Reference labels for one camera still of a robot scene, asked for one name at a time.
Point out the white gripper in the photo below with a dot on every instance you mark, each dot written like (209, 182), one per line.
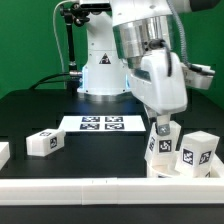
(163, 93)

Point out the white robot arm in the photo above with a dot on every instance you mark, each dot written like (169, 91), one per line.
(150, 38)

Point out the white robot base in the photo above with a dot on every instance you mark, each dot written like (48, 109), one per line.
(104, 76)

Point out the white sheet with tags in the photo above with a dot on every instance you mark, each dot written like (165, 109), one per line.
(123, 123)

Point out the white front wall barrier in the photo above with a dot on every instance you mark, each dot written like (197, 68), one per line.
(115, 191)

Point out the camera on mount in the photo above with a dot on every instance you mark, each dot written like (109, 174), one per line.
(95, 5)

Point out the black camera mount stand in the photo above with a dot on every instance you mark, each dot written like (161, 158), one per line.
(73, 15)

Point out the white left wall barrier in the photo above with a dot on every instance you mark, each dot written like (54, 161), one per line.
(4, 153)

